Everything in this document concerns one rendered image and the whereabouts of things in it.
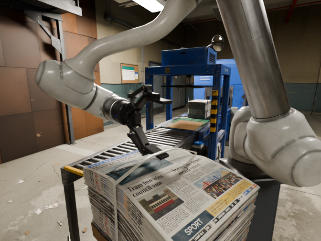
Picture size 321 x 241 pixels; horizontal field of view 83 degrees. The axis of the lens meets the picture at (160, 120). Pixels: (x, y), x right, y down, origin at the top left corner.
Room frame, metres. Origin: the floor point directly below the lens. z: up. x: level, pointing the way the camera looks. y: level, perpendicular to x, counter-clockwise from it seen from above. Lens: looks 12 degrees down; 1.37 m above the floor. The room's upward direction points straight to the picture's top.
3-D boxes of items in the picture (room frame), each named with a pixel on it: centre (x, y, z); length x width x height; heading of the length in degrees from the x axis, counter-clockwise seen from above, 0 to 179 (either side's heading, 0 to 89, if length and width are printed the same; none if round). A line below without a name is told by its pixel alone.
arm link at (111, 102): (0.61, 0.14, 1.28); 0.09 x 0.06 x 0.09; 131
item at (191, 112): (2.97, -0.65, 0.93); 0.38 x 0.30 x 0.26; 151
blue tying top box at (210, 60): (2.47, -0.38, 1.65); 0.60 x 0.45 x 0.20; 61
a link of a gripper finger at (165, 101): (0.45, 0.01, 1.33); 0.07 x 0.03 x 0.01; 41
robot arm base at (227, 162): (0.75, -0.37, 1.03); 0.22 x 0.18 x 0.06; 7
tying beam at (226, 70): (2.47, -0.38, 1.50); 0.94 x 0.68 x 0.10; 61
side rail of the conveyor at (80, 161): (1.70, 0.34, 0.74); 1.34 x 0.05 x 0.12; 151
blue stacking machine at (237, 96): (4.83, -1.73, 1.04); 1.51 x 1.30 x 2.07; 151
